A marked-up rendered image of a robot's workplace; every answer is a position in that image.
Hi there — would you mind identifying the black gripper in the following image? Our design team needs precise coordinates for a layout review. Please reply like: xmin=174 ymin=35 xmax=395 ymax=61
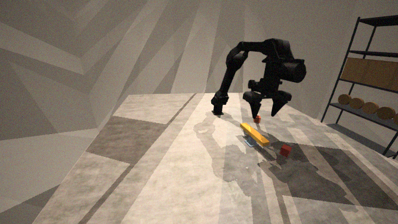
xmin=243 ymin=76 xmax=292 ymax=119

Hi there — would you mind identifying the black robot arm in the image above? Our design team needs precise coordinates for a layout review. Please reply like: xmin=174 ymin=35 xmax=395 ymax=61
xmin=211 ymin=38 xmax=307 ymax=115

